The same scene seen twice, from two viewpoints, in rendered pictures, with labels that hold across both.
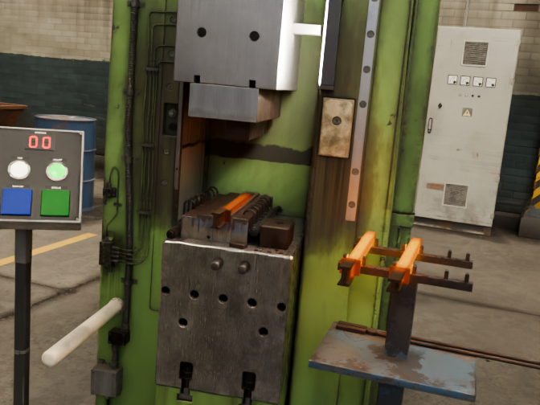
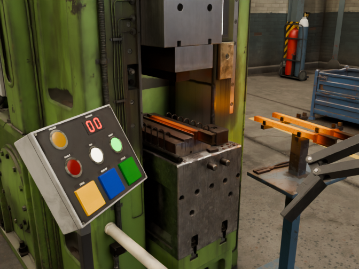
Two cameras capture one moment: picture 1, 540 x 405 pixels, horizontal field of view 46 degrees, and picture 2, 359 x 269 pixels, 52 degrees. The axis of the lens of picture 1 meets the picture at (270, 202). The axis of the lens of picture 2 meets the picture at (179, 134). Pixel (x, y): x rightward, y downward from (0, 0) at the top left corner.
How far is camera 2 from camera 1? 1.59 m
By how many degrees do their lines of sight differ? 48
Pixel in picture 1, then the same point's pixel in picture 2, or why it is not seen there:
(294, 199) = (157, 110)
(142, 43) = (107, 18)
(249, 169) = not seen: hidden behind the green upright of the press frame
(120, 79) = (92, 51)
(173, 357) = (187, 237)
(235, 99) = (201, 54)
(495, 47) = not seen: outside the picture
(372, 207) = (239, 102)
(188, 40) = (172, 14)
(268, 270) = (232, 157)
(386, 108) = (243, 43)
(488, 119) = not seen: hidden behind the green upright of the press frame
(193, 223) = (182, 147)
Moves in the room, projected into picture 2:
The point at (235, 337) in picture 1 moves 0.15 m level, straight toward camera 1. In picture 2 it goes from (218, 205) to (247, 215)
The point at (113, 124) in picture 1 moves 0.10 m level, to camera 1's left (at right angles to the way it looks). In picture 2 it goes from (91, 91) to (67, 96)
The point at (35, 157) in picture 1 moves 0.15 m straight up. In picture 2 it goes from (98, 139) to (94, 90)
